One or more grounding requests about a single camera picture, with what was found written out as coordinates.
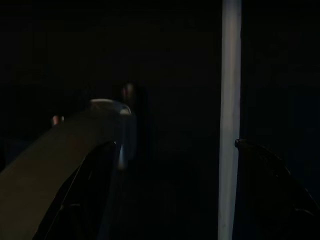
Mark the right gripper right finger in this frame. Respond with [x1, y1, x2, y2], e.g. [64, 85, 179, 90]
[232, 138, 320, 240]

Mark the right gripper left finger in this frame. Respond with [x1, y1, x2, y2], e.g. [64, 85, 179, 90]
[32, 141, 117, 240]

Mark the light wooden table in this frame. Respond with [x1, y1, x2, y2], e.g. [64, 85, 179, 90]
[0, 98, 138, 240]

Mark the white narrow bar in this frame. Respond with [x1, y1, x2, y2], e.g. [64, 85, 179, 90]
[217, 0, 243, 240]

